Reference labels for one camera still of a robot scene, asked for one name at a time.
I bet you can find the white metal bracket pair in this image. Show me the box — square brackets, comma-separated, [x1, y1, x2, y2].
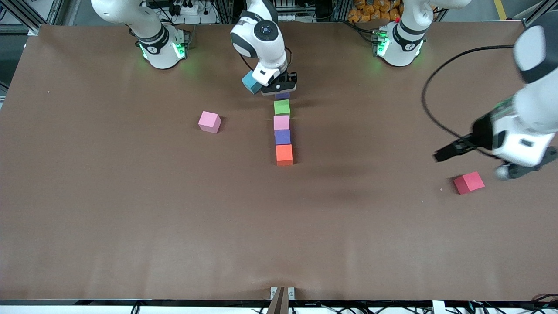
[270, 286, 296, 301]

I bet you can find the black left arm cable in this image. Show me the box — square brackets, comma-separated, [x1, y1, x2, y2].
[421, 44, 517, 151]

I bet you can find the brown pole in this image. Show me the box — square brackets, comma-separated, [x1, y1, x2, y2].
[266, 287, 286, 314]

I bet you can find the white power strip with plugs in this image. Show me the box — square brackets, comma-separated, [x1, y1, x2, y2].
[168, 0, 200, 16]

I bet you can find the aluminium frame strut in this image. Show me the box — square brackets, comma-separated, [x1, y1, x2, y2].
[523, 0, 558, 29]
[0, 0, 66, 36]

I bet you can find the brown table cover sheet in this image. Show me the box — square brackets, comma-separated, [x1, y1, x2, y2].
[0, 22, 558, 301]

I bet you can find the red foam block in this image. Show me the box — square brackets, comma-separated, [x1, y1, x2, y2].
[453, 171, 485, 195]

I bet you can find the black base cable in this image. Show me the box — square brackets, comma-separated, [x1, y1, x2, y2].
[344, 20, 378, 44]

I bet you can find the orange foam block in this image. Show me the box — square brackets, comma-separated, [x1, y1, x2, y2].
[276, 144, 294, 167]

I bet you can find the blue foam block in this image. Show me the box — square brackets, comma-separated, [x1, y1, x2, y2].
[242, 71, 263, 95]

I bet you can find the orange snack bag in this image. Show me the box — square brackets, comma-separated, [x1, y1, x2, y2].
[347, 0, 404, 23]

